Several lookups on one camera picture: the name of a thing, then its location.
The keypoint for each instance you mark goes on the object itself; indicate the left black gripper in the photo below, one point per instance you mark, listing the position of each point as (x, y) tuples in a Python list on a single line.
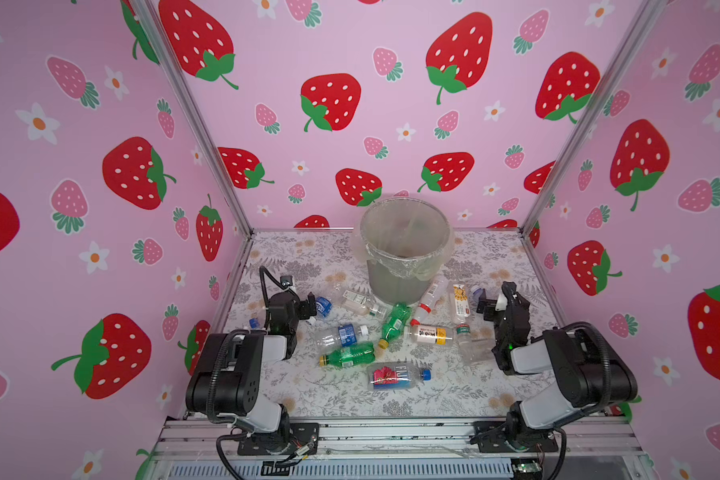
[(301, 307)]

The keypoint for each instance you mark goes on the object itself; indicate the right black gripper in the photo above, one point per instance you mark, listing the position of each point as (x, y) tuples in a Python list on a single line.
[(490, 314)]

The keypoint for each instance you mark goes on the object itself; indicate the peacock flower label bottle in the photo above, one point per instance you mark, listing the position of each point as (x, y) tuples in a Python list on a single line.
[(460, 307)]

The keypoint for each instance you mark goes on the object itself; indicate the square clear bottle green cap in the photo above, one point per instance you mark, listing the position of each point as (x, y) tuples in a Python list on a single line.
[(473, 350)]

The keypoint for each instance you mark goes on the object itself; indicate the green bottle yellow cap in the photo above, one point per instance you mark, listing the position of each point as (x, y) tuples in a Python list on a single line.
[(349, 356)]

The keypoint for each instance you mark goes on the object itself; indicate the Fiji bottle blue cap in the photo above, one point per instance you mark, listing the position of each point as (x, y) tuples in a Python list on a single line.
[(398, 375)]

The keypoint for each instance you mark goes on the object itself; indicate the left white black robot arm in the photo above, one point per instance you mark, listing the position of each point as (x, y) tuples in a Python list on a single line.
[(226, 383)]

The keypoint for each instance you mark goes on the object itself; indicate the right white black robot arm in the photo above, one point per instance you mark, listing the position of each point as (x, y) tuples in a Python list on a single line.
[(588, 375)]

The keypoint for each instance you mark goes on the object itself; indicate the green bottle near bin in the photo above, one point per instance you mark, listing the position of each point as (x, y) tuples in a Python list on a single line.
[(394, 326)]

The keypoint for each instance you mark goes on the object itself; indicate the grey mesh waste bin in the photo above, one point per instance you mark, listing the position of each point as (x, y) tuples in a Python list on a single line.
[(391, 289)]

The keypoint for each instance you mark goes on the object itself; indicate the Pocari Sweat bottle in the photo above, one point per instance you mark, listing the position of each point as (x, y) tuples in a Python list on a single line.
[(323, 309)]

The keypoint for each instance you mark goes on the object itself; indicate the clear bottle white green label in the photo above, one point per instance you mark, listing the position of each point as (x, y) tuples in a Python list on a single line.
[(363, 305)]

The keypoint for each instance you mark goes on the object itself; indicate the clear bottle blue label centre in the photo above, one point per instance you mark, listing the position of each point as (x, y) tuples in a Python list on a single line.
[(346, 335)]

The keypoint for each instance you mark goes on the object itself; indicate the white bottle red cap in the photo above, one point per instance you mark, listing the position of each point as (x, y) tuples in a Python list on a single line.
[(429, 300)]

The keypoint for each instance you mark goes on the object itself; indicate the bottle yellow white label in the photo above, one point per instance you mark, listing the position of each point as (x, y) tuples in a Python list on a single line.
[(431, 335)]

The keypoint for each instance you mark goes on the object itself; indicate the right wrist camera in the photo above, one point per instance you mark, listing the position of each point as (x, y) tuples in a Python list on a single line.
[(506, 295)]

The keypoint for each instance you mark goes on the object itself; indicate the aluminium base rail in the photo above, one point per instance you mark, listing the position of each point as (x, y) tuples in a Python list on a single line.
[(406, 448)]

